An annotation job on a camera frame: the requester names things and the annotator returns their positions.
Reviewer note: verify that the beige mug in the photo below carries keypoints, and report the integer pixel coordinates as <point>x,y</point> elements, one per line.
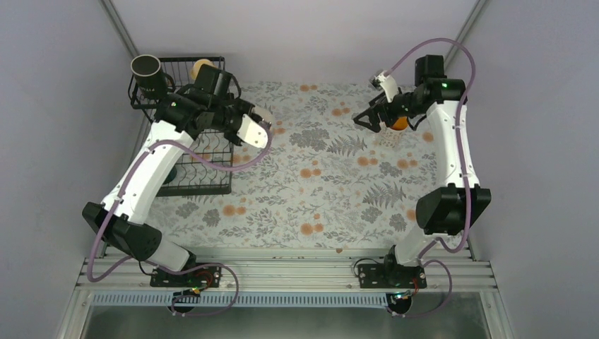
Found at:
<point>266,117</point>

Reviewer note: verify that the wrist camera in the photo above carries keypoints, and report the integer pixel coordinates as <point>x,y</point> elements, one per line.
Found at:
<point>252,132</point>
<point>384,81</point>

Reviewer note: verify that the aluminium rail frame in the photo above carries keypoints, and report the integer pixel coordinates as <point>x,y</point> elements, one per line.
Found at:
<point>295,270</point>

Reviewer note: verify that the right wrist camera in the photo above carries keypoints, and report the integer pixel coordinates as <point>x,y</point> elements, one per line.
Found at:
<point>384,81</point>

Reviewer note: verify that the floral tablecloth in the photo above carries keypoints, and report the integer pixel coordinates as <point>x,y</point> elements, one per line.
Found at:
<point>326,182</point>

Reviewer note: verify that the black mug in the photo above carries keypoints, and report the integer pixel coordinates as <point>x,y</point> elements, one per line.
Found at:
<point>151,80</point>

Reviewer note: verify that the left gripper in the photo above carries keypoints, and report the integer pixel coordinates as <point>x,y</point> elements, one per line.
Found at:
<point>242,103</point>

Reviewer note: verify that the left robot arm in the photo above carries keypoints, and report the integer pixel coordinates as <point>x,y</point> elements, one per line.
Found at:
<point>180,118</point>

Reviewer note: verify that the slotted cable duct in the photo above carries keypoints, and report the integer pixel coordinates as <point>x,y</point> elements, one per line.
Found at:
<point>243,299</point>

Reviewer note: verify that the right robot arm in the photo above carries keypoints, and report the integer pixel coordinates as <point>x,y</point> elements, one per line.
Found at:
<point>445,215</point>

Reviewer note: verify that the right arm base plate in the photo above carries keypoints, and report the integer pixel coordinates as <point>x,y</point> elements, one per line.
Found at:
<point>388,274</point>

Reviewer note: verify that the yellow cup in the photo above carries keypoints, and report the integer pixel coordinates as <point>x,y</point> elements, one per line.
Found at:
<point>198,65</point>

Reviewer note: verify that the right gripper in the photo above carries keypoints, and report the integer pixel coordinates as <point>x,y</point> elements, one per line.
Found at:
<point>384,108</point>

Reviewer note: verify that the floral white mug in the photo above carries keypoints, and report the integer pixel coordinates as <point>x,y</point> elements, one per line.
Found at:
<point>391,136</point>

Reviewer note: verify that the black wire dish rack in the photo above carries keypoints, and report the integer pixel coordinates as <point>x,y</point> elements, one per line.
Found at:
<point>188,176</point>

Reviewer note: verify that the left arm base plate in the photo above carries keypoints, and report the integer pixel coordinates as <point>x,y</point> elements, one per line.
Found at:
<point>199,279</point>

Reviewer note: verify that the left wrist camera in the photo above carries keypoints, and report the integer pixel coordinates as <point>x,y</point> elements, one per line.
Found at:
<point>252,132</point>

